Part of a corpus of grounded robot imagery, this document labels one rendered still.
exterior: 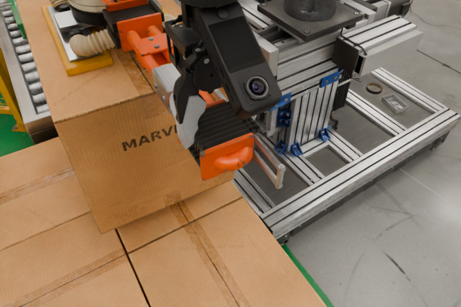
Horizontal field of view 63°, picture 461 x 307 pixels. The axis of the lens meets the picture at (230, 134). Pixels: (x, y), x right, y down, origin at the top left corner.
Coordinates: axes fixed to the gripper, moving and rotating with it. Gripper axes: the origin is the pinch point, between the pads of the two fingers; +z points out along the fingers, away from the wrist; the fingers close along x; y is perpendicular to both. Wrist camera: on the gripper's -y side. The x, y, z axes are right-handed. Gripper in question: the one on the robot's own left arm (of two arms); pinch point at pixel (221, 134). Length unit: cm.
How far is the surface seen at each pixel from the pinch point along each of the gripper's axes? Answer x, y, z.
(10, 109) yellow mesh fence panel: 50, 170, 108
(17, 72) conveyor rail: 34, 131, 62
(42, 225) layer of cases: 37, 50, 66
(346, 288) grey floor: -57, 3, 121
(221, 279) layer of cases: -3, 9, 66
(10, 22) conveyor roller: 33, 196, 70
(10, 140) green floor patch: 56, 162, 122
